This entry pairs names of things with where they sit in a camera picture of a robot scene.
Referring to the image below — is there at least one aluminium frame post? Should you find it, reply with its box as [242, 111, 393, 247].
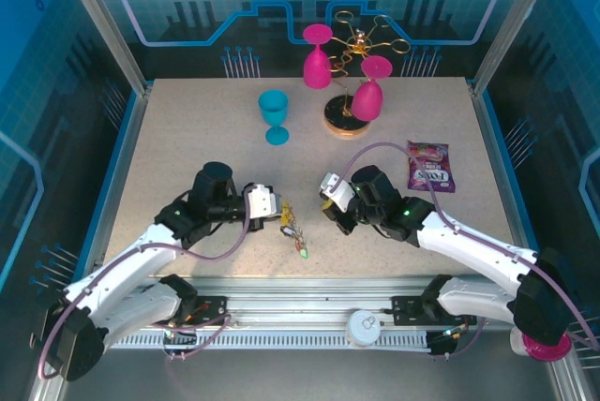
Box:
[51, 0, 154, 96]
[471, 0, 552, 96]

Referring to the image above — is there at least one pink plastic goblet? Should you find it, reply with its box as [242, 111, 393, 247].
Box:
[302, 24, 335, 90]
[350, 55, 393, 122]

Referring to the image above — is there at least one aluminium mounting rail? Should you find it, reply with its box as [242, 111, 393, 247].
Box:
[93, 276, 517, 327]

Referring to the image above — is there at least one silver drink can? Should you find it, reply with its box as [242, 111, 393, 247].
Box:
[345, 309, 381, 348]

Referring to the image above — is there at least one pink plastic cup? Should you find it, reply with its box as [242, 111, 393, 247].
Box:
[509, 328, 573, 364]

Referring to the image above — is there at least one purple candy bag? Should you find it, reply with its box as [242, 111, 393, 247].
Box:
[405, 140, 457, 194]

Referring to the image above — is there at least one white slotted cable duct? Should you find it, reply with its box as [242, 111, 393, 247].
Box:
[110, 333, 432, 351]

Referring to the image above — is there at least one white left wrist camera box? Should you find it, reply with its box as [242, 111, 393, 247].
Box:
[242, 183, 284, 220]

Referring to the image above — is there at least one gold wire glass holder stand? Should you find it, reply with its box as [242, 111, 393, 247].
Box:
[322, 10, 412, 140]

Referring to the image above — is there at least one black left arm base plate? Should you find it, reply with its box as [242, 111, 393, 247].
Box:
[187, 295, 231, 327]

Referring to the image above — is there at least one aluminium side frame beam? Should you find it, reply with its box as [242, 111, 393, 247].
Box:
[69, 84, 154, 290]
[471, 84, 545, 252]

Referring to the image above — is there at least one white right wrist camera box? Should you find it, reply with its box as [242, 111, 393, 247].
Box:
[318, 171, 358, 214]

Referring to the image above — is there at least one silver keyring chain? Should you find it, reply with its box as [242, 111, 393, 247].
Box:
[279, 220, 306, 250]

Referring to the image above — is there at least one teal plastic goblet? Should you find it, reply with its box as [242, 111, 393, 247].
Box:
[258, 90, 291, 145]

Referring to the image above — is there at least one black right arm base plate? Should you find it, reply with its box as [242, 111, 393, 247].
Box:
[391, 295, 430, 325]

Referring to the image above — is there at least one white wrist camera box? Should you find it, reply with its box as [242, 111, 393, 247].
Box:
[318, 171, 358, 214]
[242, 183, 284, 220]

